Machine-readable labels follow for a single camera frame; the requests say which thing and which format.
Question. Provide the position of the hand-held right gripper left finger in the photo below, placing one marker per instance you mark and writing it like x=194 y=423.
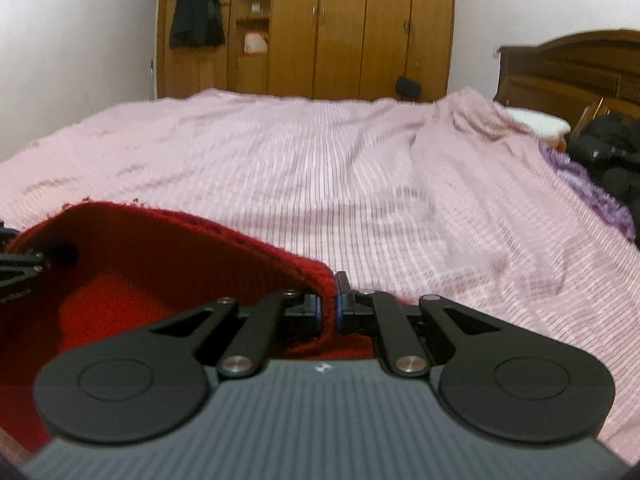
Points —
x=312 y=312

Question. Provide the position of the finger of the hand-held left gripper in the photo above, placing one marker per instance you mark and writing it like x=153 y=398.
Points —
x=20 y=264

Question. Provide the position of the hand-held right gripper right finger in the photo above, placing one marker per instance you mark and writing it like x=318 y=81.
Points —
x=345 y=315

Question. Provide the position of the red knit cardigan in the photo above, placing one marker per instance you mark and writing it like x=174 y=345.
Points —
x=150 y=270

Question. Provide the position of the pink dotted bed sheet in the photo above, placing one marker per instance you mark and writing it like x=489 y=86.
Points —
x=310 y=160

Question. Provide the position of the small black hanging bag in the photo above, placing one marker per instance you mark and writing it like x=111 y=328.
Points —
x=407 y=88

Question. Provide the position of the white pillow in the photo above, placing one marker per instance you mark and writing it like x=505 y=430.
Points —
x=540 y=122

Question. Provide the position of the white and orange bag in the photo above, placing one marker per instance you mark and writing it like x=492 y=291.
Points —
x=255 y=42

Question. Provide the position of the purple cloth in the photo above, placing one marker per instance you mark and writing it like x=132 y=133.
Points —
x=590 y=185

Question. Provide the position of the wooden wardrobe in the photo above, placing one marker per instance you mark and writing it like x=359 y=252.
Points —
x=345 y=25

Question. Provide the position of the black hanging coat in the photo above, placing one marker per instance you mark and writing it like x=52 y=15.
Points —
x=195 y=12

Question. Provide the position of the dark wooden headboard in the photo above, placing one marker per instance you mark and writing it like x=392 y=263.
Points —
x=565 y=70

